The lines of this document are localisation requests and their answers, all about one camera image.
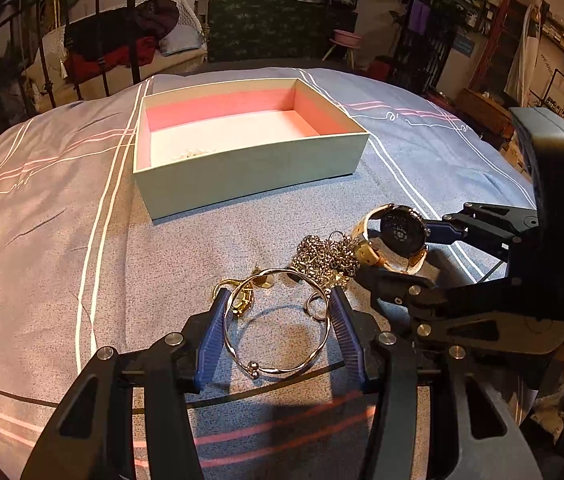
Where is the white tassel rope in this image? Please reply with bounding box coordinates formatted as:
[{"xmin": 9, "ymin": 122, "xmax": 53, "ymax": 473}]
[{"xmin": 52, "ymin": 0, "xmax": 70, "ymax": 81}]

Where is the gold wristwatch with dark face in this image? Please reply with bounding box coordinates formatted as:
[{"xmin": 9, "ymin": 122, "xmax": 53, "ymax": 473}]
[{"xmin": 354, "ymin": 203, "xmax": 432, "ymax": 275}]

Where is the black cable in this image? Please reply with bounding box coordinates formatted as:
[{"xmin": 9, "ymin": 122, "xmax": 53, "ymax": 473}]
[{"xmin": 0, "ymin": 360, "xmax": 377, "ymax": 413}]

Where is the blue plaid bedsheet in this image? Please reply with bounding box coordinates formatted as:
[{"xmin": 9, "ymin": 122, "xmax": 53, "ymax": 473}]
[{"xmin": 0, "ymin": 67, "xmax": 557, "ymax": 480}]

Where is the dark red garment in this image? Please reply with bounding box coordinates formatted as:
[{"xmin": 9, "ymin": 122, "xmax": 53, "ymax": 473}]
[{"xmin": 64, "ymin": 35, "xmax": 160, "ymax": 83}]

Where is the purple hanging cloth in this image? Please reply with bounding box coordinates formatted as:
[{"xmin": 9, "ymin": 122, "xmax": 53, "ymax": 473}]
[{"xmin": 409, "ymin": 0, "xmax": 432, "ymax": 33}]

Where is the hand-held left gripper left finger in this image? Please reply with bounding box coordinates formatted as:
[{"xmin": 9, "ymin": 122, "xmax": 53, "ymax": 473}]
[{"xmin": 21, "ymin": 290, "xmax": 235, "ymax": 480}]

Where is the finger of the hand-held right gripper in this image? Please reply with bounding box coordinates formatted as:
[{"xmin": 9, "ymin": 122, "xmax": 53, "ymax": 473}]
[
  {"xmin": 426, "ymin": 201, "xmax": 543, "ymax": 262},
  {"xmin": 359, "ymin": 265, "xmax": 564, "ymax": 360}
]

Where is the white wicker chair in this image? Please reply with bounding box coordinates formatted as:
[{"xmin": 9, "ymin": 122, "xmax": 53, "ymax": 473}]
[{"xmin": 164, "ymin": 0, "xmax": 207, "ymax": 51}]

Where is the silver ring with stones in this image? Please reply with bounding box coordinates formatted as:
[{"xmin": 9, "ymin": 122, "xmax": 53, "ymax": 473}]
[{"xmin": 306, "ymin": 294, "xmax": 330, "ymax": 322}]

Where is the pale blue pillow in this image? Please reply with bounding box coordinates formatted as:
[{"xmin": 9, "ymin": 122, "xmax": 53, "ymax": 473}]
[{"xmin": 158, "ymin": 24, "xmax": 203, "ymax": 57}]

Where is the black metal rack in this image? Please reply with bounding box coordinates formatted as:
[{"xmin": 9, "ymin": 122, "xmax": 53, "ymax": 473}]
[{"xmin": 392, "ymin": 10, "xmax": 462, "ymax": 91}]

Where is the chunky silver chain bracelet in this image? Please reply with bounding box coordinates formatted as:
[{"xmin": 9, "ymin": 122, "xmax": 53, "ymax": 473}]
[{"xmin": 327, "ymin": 230, "xmax": 363, "ymax": 291}]

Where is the green patterned screen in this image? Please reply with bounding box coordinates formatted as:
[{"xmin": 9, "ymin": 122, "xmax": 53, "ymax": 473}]
[{"xmin": 207, "ymin": 0, "xmax": 359, "ymax": 63}]

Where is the pale green cardboard box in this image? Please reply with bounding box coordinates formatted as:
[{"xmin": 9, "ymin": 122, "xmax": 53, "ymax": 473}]
[{"xmin": 132, "ymin": 77, "xmax": 370, "ymax": 221}]

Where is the white stool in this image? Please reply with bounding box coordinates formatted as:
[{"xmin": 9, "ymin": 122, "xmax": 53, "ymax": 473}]
[{"xmin": 322, "ymin": 42, "xmax": 357, "ymax": 68}]

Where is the wooden ladder shelf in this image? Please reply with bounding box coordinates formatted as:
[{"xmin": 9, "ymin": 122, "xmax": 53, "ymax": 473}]
[{"xmin": 482, "ymin": 0, "xmax": 517, "ymax": 96}]

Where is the black metal bed frame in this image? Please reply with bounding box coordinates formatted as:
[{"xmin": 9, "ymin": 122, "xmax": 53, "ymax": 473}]
[{"xmin": 0, "ymin": 0, "xmax": 143, "ymax": 161}]

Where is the black garment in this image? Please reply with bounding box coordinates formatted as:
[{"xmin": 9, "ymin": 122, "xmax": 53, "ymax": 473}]
[{"xmin": 64, "ymin": 12, "xmax": 147, "ymax": 61}]

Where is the dark maroon garment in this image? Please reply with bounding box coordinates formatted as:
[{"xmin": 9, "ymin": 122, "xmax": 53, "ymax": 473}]
[{"xmin": 134, "ymin": 0, "xmax": 181, "ymax": 36}]

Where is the sparkling silver chain necklace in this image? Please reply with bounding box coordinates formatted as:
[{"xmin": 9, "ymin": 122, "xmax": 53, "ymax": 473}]
[{"xmin": 289, "ymin": 234, "xmax": 330, "ymax": 287}]

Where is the white pearl bracelet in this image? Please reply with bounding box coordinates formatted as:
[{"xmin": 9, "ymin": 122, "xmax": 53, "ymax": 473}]
[{"xmin": 169, "ymin": 149, "xmax": 213, "ymax": 162}]

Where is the silver bangle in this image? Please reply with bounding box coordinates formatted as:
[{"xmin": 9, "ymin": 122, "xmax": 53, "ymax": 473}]
[{"xmin": 223, "ymin": 269, "xmax": 335, "ymax": 378}]

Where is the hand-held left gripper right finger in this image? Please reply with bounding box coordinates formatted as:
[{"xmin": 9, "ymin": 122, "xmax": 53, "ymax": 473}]
[{"xmin": 329, "ymin": 287, "xmax": 545, "ymax": 480}]

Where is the white hanging cloth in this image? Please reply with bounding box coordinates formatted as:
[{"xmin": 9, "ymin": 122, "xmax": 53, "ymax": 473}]
[{"xmin": 504, "ymin": 0, "xmax": 547, "ymax": 108}]

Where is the gold chain jewelry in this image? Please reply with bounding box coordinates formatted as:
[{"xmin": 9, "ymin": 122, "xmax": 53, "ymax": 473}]
[{"xmin": 212, "ymin": 267, "xmax": 275, "ymax": 318}]

